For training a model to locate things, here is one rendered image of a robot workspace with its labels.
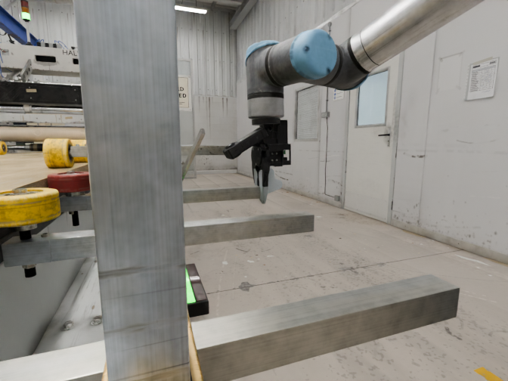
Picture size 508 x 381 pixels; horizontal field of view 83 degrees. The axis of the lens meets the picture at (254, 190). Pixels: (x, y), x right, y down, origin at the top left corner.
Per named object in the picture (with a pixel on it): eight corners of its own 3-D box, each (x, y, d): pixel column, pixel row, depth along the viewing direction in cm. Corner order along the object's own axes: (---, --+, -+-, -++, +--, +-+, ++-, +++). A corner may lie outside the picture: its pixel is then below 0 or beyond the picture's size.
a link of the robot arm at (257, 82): (263, 35, 62) (236, 48, 70) (264, 95, 64) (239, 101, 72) (294, 43, 68) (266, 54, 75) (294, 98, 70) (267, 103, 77)
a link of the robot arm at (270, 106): (254, 96, 65) (242, 102, 74) (255, 119, 66) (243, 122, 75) (289, 97, 68) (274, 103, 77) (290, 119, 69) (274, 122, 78)
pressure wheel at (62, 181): (100, 218, 66) (95, 168, 64) (94, 228, 59) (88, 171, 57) (59, 221, 63) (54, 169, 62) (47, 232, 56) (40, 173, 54)
